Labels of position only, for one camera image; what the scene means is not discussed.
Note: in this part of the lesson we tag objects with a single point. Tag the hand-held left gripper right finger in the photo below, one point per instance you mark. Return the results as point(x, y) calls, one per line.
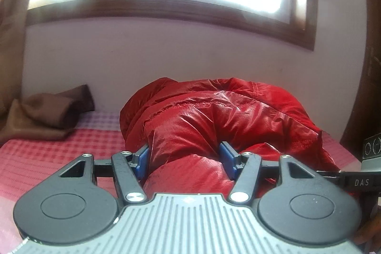
point(226, 159)

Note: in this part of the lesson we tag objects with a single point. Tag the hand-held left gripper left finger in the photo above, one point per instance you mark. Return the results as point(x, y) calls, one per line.
point(143, 164)

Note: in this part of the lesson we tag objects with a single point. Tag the dark wooden post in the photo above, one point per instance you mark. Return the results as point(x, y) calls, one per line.
point(369, 48)

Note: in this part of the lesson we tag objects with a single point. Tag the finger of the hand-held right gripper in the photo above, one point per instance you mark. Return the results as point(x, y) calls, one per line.
point(329, 174)

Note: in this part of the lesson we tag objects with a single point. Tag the pink checked bed sheet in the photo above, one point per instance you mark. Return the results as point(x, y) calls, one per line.
point(44, 158)

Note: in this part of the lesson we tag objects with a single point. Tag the brown curtain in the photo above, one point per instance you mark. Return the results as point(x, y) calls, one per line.
point(41, 117)

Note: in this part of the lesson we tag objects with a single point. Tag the red puffer jacket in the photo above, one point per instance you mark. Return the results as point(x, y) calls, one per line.
point(193, 129)

